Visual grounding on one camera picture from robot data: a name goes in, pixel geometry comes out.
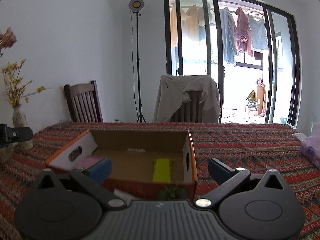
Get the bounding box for dark wooden chair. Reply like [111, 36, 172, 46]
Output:
[64, 80, 103, 123]

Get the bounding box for orange cardboard box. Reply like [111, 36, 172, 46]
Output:
[46, 129, 197, 200]

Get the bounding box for hanging grey blue shirt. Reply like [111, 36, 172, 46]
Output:
[248, 15, 268, 52]

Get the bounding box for pink artificial flowers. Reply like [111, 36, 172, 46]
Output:
[0, 28, 17, 56]

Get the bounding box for black framed sliding door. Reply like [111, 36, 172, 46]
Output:
[164, 0, 300, 126]

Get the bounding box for yellow flower branches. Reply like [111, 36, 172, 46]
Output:
[2, 59, 49, 108]

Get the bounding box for purple tissue pack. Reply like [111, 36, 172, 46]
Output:
[292, 122, 320, 168]

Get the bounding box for hanging pink shirt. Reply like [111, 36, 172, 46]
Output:
[234, 7, 253, 56]

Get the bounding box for studio light on stand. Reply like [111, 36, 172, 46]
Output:
[129, 0, 146, 123]

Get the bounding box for floral ceramic vase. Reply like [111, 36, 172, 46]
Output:
[12, 106, 34, 152]

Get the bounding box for hanging blue garment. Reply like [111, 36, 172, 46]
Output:
[219, 7, 238, 64]

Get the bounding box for pink snack packet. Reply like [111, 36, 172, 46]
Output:
[73, 155, 104, 170]

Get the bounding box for chair with beige jacket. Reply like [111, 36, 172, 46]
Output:
[153, 75, 221, 124]

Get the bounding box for patterned red tablecloth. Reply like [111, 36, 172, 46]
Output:
[1, 122, 319, 239]

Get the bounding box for green white snack packet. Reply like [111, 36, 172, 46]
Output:
[152, 159, 172, 183]

